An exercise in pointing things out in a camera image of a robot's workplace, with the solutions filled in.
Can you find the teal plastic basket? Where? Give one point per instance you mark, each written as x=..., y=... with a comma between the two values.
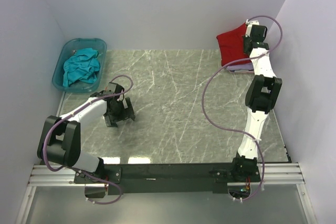
x=68, y=50

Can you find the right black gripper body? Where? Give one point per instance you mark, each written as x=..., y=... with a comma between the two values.
x=246, y=40

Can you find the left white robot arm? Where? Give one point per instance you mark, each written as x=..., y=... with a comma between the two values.
x=60, y=139

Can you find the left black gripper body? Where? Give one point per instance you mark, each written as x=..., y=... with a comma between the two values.
x=120, y=113

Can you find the teal crumpled t-shirt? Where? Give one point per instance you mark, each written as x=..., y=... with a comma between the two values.
x=82, y=66

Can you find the folded lilac t-shirt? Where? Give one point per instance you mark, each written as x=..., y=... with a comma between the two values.
x=241, y=68

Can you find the aluminium frame rail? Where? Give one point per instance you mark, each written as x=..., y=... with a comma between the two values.
x=283, y=174

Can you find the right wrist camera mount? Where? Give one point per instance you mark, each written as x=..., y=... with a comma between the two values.
x=249, y=26

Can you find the red t-shirt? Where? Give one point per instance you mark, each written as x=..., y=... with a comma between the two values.
x=231, y=45

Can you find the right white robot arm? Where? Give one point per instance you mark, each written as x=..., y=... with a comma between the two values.
x=260, y=98

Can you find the black base beam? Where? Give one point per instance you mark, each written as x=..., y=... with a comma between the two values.
x=179, y=178

